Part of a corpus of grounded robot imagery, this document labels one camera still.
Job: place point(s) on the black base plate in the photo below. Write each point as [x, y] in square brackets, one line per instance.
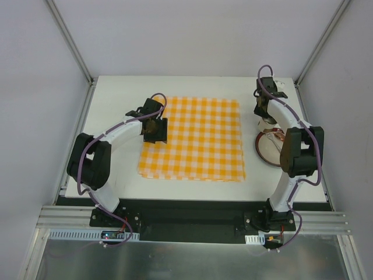
[221, 235]

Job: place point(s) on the orange checkered cloth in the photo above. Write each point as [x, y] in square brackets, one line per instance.
[203, 142]

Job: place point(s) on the left frame post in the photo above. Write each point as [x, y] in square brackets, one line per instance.
[69, 41]

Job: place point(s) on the frame post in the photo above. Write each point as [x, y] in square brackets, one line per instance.
[69, 41]
[328, 31]

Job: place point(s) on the copper spoon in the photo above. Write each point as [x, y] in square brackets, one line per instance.
[280, 136]

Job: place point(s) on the metal cup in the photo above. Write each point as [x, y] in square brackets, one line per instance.
[264, 126]

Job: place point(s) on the right cable duct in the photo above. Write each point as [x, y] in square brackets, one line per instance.
[255, 239]

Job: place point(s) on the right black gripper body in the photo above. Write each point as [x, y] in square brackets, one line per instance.
[260, 105]

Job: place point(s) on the right frame post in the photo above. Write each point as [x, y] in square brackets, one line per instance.
[328, 31]

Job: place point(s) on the left cable duct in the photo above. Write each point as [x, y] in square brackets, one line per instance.
[92, 235]

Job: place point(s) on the red rimmed ceramic plate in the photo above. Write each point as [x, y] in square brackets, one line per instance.
[266, 149]

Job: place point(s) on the aluminium front rail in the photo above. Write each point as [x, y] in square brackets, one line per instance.
[147, 221]

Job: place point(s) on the cable duct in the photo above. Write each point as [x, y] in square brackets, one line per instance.
[255, 239]
[92, 235]

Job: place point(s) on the silver fork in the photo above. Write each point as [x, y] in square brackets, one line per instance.
[272, 138]

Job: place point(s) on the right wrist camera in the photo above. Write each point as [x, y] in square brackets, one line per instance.
[280, 85]

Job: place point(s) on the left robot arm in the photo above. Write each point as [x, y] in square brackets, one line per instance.
[90, 160]

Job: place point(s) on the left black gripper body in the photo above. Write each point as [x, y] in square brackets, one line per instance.
[159, 130]

